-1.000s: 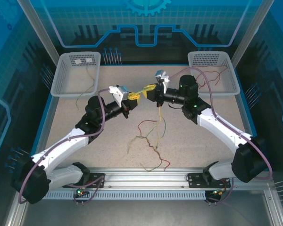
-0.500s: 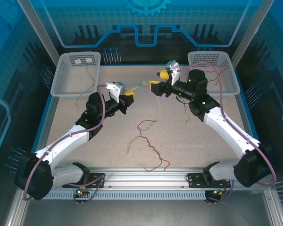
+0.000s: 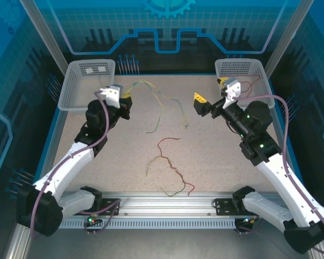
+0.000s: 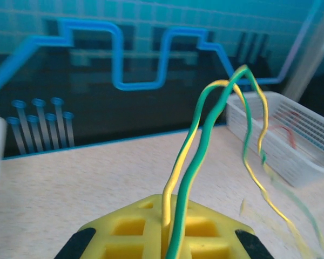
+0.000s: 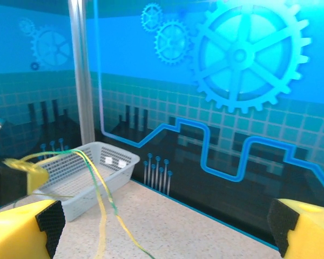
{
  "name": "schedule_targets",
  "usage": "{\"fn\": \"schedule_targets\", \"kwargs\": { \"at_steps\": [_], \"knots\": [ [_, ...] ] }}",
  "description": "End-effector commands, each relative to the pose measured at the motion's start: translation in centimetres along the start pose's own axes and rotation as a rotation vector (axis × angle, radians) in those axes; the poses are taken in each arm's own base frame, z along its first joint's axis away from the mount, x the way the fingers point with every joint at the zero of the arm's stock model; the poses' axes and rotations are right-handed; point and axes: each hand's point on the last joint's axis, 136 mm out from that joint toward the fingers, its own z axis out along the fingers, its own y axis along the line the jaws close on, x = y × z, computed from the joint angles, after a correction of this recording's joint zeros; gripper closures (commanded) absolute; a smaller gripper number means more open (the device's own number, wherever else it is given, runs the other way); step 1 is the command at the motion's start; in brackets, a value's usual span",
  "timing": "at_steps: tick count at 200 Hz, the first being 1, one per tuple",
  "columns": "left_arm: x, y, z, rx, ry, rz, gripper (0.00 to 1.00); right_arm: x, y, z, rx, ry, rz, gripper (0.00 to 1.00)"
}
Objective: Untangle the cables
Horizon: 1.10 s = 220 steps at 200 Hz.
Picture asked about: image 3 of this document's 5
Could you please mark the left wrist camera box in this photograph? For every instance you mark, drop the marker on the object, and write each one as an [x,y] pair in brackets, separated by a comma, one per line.
[112,94]

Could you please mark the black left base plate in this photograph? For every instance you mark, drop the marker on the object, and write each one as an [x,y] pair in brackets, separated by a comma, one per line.
[112,207]

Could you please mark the aluminium frame post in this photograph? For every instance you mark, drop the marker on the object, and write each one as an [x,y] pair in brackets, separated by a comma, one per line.
[46,35]
[286,35]

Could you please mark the plain white perforated basket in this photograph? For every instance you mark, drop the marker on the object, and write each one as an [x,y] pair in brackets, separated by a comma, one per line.
[263,70]

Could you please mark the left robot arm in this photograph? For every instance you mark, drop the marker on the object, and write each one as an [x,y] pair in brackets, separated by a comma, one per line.
[67,167]

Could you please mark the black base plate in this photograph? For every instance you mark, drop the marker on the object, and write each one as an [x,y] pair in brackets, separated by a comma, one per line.
[112,207]
[222,209]

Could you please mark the white sticker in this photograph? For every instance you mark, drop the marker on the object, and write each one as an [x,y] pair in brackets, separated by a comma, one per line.
[102,69]
[89,71]

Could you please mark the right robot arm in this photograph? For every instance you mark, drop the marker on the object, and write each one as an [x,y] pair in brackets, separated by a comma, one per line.
[286,183]

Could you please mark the left LED connector board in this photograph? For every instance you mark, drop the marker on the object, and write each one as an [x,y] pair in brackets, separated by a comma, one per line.
[92,220]

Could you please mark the white basket with stickers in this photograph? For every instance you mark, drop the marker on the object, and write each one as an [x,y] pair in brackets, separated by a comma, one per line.
[70,89]

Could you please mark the led connector board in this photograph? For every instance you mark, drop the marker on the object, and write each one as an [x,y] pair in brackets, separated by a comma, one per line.
[250,220]
[92,220]

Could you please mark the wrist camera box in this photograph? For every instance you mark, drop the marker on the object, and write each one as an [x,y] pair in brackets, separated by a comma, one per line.
[112,94]
[233,89]

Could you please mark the grey metal front panel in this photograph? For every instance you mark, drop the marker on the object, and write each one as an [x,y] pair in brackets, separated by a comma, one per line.
[164,242]

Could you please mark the aluminium mounting rail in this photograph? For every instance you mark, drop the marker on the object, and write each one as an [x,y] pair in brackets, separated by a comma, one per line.
[164,205]

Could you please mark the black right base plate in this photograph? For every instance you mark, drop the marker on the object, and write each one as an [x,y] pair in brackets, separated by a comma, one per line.
[222,209]

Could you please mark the right LED connector board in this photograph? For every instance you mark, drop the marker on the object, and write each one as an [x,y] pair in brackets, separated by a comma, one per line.
[250,220]

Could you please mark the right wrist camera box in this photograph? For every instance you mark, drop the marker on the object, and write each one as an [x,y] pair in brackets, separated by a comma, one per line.
[233,89]

